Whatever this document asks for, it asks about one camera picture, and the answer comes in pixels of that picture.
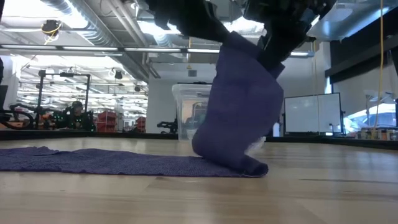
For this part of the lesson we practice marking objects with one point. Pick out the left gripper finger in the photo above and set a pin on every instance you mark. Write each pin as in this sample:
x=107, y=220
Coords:
x=211, y=32

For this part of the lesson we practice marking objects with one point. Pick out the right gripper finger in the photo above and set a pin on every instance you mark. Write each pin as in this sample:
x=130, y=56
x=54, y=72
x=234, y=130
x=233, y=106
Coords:
x=276, y=53

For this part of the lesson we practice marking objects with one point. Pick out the purple elastic bandage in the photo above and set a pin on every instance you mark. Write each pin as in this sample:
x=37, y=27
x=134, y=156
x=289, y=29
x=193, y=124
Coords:
x=242, y=109

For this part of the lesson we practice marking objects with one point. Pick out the clear plastic bag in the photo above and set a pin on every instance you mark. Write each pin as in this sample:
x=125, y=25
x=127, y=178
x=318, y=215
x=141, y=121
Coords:
x=256, y=145

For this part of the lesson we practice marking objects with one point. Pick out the black background robot arm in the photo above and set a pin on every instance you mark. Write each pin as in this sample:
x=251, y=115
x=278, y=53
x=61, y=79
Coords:
x=18, y=119

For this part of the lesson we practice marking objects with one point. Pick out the grey ceiling panel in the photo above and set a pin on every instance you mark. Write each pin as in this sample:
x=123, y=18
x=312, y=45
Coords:
x=348, y=21

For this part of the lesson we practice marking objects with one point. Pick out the whiteboard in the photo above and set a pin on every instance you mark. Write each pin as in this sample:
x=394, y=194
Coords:
x=311, y=112

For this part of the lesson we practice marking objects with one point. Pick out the white bottle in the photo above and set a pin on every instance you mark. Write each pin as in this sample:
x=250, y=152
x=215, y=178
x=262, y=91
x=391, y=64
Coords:
x=276, y=130

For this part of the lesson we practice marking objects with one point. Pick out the clear plastic storage box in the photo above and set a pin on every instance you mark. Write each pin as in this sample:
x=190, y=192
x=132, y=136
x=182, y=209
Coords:
x=186, y=112

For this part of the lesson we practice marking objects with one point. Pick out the ceiling light strip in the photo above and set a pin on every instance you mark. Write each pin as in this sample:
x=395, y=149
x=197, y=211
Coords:
x=93, y=48

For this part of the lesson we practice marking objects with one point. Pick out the red bin shelf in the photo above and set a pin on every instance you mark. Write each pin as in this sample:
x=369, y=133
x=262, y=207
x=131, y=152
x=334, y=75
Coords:
x=140, y=124
x=107, y=121

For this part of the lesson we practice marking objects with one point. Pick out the black ceiling device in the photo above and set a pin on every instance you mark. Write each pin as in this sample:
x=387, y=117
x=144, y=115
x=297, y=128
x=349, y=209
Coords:
x=51, y=28

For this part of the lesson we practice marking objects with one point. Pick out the person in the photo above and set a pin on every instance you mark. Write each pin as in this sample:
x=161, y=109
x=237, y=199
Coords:
x=76, y=115

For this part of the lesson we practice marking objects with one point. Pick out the silver ceiling duct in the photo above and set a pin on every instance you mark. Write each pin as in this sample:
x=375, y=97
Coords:
x=93, y=34

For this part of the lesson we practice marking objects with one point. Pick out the black background rig frame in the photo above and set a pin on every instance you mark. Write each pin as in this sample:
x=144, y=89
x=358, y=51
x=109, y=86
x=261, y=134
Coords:
x=88, y=93

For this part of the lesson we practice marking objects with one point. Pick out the black aluminium table frame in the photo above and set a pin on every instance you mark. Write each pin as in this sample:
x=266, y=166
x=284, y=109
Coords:
x=93, y=134

